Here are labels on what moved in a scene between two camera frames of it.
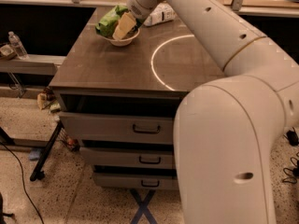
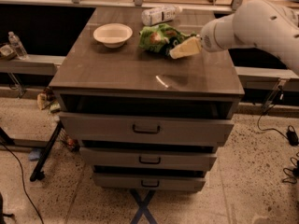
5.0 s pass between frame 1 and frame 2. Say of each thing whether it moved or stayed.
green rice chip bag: moved
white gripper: moved
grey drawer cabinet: stayed
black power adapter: stayed
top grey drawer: stayed
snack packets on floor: stayed
